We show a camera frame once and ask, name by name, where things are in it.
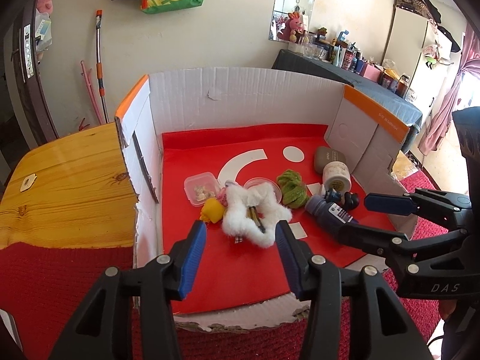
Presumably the dark cloth side table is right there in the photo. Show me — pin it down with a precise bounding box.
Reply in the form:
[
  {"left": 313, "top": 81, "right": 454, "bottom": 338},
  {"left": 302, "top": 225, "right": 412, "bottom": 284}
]
[{"left": 272, "top": 49, "right": 422, "bottom": 154}]

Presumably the wall mirror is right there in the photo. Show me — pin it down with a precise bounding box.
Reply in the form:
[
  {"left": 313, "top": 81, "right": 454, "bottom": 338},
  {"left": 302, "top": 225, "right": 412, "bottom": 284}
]
[{"left": 268, "top": 0, "right": 320, "bottom": 43}]

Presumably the pink bunny plush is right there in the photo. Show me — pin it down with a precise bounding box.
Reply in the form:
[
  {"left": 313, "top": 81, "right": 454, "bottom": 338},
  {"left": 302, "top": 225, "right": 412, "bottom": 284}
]
[{"left": 277, "top": 11, "right": 304, "bottom": 43}]

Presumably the person's right hand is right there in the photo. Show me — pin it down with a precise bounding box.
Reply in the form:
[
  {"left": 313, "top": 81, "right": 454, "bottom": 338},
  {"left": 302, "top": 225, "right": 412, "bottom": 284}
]
[{"left": 439, "top": 299, "right": 457, "bottom": 321}]

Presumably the red knitted table cloth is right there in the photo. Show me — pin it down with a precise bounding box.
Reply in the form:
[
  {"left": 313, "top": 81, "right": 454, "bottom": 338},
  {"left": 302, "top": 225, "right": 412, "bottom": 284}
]
[{"left": 0, "top": 170, "right": 451, "bottom": 360}]

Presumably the orange tipped mop handle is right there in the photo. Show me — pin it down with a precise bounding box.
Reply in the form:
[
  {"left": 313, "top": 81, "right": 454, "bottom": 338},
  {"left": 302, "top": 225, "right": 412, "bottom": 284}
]
[{"left": 95, "top": 10, "right": 109, "bottom": 123}]

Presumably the red miniso bag liner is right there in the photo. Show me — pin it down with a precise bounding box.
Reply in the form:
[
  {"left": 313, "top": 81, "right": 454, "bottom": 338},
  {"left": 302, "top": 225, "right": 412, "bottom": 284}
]
[{"left": 160, "top": 123, "right": 396, "bottom": 315}]

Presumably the dark brown door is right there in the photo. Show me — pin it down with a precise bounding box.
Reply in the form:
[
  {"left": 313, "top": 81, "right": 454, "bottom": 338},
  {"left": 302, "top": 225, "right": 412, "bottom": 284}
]
[{"left": 3, "top": 0, "right": 59, "bottom": 149}]

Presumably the white wardrobe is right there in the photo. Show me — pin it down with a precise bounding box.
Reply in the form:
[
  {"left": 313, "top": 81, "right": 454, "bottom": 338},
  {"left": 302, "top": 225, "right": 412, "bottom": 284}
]
[{"left": 384, "top": 7, "right": 458, "bottom": 121}]

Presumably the pink curtain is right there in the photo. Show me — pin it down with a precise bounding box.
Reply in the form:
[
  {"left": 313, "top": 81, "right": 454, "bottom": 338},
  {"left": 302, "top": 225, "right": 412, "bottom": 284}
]
[{"left": 418, "top": 24, "right": 479, "bottom": 156}]

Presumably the yellow pink doll figurine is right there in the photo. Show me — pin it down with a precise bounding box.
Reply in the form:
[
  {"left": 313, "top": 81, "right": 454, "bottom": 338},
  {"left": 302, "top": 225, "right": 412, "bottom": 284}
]
[{"left": 199, "top": 180, "right": 239, "bottom": 224}]

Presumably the green plush toy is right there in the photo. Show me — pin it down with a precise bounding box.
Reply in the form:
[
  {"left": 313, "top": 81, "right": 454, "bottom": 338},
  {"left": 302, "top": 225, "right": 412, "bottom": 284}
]
[{"left": 277, "top": 169, "right": 309, "bottom": 210}]

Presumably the orange cardboard box tray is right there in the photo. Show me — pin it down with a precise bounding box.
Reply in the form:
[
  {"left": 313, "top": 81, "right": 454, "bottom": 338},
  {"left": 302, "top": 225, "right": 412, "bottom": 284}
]
[{"left": 114, "top": 67, "right": 409, "bottom": 332}]

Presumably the purple ink bottle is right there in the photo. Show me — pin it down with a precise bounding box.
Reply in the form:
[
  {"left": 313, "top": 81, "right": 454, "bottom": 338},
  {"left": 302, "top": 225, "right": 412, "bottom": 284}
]
[{"left": 305, "top": 195, "right": 358, "bottom": 235}]

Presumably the white cream jar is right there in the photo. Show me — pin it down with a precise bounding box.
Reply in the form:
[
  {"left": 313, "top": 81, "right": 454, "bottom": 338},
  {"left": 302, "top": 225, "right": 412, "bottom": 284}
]
[{"left": 322, "top": 161, "right": 352, "bottom": 194}]

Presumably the brown eye shadow case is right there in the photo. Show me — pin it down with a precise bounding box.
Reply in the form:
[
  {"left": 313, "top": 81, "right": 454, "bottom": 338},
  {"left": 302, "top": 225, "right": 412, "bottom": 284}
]
[{"left": 313, "top": 146, "right": 347, "bottom": 174}]

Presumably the white fluffy star hair clip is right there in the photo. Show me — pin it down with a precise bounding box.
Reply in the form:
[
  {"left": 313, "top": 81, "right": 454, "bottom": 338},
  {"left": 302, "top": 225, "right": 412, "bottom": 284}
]
[{"left": 221, "top": 183, "right": 293, "bottom": 249}]

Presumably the small clear plastic box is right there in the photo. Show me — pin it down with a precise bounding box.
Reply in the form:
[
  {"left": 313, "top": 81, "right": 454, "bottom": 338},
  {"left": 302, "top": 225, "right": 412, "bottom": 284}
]
[{"left": 184, "top": 172, "right": 221, "bottom": 206}]

